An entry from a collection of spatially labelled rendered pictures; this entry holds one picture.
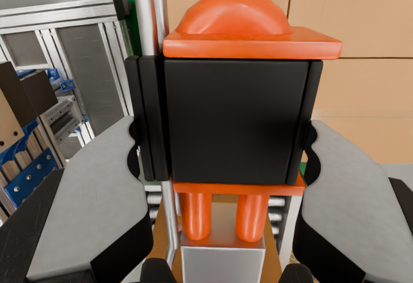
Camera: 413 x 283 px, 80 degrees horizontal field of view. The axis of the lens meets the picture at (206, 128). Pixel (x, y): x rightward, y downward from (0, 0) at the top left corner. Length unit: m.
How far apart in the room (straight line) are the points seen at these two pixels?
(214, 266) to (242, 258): 0.02
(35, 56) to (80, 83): 0.22
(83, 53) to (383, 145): 1.28
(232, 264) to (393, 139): 0.97
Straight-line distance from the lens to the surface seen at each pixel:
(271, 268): 0.84
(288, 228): 1.20
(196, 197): 0.17
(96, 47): 1.26
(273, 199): 1.14
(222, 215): 0.21
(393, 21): 0.94
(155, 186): 1.00
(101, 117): 1.38
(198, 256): 0.20
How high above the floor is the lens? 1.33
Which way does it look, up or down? 61 degrees down
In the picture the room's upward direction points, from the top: 176 degrees counter-clockwise
